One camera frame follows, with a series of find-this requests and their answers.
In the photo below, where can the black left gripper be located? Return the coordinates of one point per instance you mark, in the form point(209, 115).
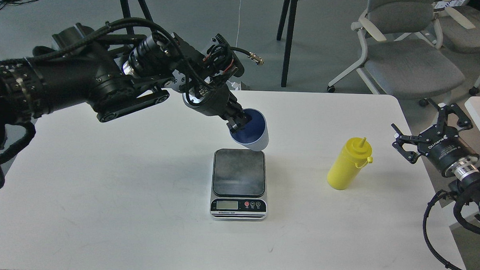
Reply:
point(222, 103)

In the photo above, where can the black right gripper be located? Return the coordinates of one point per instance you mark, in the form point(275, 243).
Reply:
point(449, 152)

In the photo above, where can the blue plastic cup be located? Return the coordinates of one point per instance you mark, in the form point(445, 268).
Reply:
point(254, 135)

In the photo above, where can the yellow squeeze bottle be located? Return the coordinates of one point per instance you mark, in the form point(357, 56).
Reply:
point(355, 155)

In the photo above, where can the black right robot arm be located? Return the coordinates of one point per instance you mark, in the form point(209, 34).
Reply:
point(465, 192)

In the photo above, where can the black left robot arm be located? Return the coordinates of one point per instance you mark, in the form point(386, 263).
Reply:
point(121, 68)

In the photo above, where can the digital kitchen scale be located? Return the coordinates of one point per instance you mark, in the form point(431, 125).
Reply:
point(238, 186)

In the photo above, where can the white power plug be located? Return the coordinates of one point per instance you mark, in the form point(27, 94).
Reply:
point(238, 86)

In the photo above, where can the grey office chair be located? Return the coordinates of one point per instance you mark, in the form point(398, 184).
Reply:
point(460, 24)
point(408, 69)

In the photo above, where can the black table frame legs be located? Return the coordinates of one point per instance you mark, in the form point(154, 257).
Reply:
point(287, 21)

